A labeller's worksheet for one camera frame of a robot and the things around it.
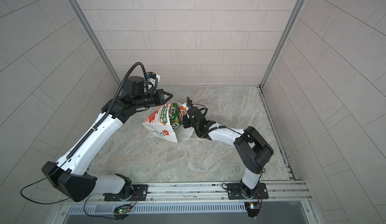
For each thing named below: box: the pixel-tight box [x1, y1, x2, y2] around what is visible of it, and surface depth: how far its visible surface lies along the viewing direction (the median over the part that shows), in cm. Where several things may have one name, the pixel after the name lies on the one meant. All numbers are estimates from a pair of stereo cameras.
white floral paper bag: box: [141, 101, 195, 143], surface depth 78 cm
